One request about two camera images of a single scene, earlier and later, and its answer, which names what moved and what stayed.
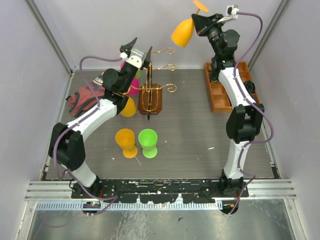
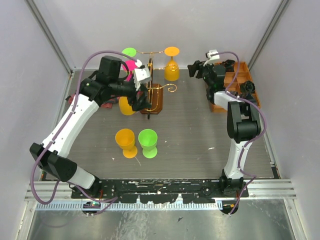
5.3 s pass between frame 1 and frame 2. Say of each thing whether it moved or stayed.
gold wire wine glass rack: stayed
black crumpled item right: stayed
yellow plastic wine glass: stayed
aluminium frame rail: stayed
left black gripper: moved
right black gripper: moved
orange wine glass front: stayed
